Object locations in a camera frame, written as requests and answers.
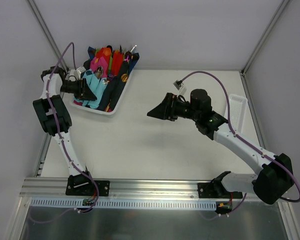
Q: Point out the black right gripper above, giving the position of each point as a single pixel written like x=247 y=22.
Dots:
x=170 y=106

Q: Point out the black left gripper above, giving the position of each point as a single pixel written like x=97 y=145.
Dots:
x=82 y=89

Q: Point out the light blue paper napkin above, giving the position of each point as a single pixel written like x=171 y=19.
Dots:
x=95 y=84

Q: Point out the wooden handled spoon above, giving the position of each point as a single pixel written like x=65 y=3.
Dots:
x=104 y=81

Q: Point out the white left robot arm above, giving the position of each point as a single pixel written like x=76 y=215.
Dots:
x=56 y=121

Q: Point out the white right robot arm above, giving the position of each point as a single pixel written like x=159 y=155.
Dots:
x=271 y=176

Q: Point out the light blue rolled napkin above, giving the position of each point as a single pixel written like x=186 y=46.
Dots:
x=86 y=103

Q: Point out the dark navy rolled napkin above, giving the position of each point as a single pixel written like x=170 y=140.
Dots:
x=113 y=93

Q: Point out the magenta rolled napkin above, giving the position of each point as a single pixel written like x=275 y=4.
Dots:
x=99 y=62

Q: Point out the red rolled napkin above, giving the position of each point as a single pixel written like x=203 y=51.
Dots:
x=117 y=60

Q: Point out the white utensil tray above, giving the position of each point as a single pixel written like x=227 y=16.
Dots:
x=238 y=108

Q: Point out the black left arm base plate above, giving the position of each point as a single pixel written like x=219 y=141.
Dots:
x=86 y=188

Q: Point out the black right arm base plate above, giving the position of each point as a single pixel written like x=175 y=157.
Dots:
x=211 y=190

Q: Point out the aluminium front rail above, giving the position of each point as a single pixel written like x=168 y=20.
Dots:
x=119 y=189

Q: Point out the white slotted cable duct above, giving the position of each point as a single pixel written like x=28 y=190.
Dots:
x=138 y=204

